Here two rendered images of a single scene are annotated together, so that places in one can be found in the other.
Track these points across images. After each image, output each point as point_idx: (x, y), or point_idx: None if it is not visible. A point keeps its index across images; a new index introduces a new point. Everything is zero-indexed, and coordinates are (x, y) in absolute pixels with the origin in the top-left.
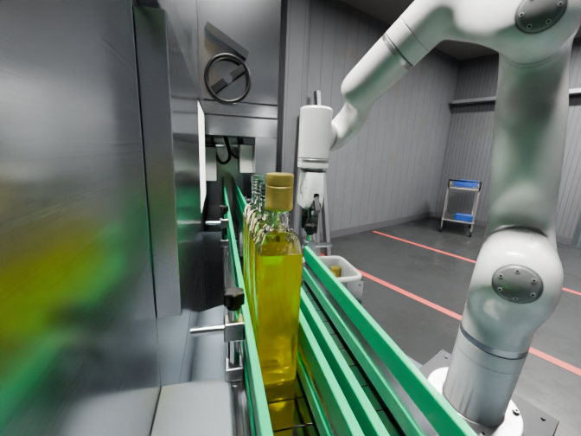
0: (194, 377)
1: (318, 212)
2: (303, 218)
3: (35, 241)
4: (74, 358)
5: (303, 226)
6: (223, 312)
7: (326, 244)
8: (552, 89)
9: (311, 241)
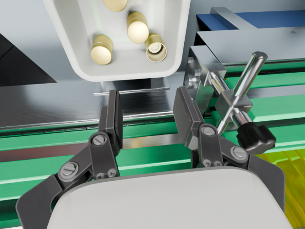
0: None
1: (273, 168)
2: (121, 137)
3: None
4: None
5: (122, 114)
6: (73, 81)
7: (258, 72)
8: None
9: (248, 112)
